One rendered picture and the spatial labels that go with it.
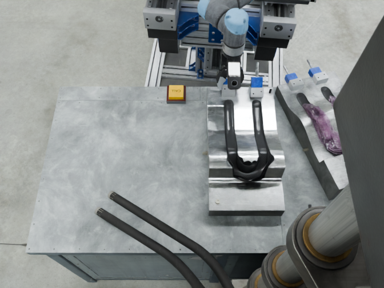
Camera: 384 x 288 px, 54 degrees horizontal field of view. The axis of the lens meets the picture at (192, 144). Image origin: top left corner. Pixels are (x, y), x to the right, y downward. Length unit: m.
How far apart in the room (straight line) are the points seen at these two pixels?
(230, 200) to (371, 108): 1.06
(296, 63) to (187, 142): 1.55
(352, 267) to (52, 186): 1.13
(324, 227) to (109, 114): 1.20
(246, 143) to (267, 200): 0.22
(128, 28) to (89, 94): 1.43
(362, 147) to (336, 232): 0.21
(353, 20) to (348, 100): 2.96
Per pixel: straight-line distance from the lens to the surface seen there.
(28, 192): 2.46
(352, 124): 0.34
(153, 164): 1.46
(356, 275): 0.63
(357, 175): 0.33
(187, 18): 1.76
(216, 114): 1.46
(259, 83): 1.50
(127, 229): 1.32
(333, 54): 3.01
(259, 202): 1.35
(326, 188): 1.46
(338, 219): 0.50
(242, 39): 1.29
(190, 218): 1.37
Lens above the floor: 2.11
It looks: 62 degrees down
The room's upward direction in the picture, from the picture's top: straight up
